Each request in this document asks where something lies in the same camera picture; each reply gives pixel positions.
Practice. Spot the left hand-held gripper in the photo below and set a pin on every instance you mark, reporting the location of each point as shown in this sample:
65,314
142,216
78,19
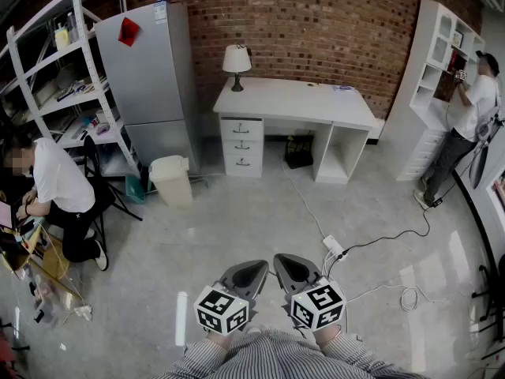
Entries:
221,310

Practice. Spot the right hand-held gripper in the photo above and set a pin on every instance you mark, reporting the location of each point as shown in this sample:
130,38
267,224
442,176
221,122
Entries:
315,306

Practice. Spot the person's left forearm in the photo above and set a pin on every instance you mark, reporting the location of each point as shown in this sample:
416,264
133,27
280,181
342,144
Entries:
219,340

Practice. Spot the person's right forearm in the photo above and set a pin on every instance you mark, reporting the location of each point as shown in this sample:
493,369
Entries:
355,353

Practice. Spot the white desk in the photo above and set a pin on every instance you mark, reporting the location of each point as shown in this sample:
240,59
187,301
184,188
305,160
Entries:
296,101

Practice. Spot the white power strip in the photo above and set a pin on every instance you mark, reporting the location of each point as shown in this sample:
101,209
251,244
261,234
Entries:
83,312
333,245

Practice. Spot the person's striped shirt torso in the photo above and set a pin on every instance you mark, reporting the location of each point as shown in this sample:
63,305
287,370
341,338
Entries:
276,357

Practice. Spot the black bag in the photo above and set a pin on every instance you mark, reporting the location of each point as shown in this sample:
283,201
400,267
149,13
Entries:
298,154

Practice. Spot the beige trash bin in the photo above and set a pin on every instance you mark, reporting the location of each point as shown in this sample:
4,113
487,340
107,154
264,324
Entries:
171,184

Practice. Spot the teal plastic box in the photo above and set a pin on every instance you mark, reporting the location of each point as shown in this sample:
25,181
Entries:
134,190

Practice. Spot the black power adapter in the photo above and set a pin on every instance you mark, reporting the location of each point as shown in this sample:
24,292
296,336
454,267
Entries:
438,203

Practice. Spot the blue white packet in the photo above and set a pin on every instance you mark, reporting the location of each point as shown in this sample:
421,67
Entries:
343,88

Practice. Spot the black metal pole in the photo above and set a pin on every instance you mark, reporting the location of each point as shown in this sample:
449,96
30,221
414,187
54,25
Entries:
472,211

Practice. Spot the wooden table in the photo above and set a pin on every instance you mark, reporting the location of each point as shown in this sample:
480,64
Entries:
55,259

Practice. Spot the black folding chair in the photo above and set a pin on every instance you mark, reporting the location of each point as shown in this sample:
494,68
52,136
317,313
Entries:
91,152

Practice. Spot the black wheeled stand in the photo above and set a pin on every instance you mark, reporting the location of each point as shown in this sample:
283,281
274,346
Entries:
493,290

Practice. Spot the grey oval board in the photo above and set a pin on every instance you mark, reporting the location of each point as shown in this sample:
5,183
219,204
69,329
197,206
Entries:
478,166

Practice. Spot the grey refrigerator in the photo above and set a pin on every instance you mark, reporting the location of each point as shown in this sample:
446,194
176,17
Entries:
150,85

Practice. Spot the white shade table lamp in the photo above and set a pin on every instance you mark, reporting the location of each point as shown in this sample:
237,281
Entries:
236,59

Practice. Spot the framed picture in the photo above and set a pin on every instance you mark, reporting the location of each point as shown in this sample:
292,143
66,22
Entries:
498,192

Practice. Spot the laptop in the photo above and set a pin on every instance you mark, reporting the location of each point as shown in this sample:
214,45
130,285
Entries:
16,215

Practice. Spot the white bookshelf cabinet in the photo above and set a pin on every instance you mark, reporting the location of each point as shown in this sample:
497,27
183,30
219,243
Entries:
422,34

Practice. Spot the red paper decoration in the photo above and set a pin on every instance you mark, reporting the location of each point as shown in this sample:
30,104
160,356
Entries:
128,32

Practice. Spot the blue white label sticker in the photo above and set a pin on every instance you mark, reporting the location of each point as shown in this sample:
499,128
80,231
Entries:
159,14

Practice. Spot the white metal shelf rack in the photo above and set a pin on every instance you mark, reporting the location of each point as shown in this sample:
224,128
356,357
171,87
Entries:
47,61

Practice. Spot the yellow bottle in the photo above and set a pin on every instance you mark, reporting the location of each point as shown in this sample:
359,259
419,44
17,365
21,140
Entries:
62,40

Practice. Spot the clear plastic container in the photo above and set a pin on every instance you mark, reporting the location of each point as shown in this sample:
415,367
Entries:
73,28

